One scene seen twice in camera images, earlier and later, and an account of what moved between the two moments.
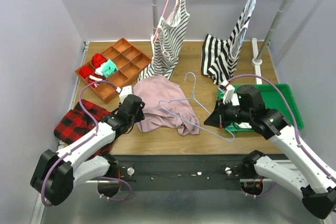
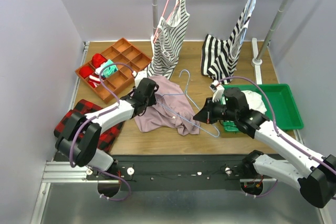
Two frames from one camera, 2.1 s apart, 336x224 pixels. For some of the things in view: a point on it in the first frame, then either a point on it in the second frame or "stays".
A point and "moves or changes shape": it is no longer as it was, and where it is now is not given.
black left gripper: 140,109 to 151,98
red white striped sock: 94,77 stays
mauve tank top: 165,106 stays
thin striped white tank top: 168,40 stays
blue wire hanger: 195,97 moves or changes shape
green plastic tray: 274,99 stays
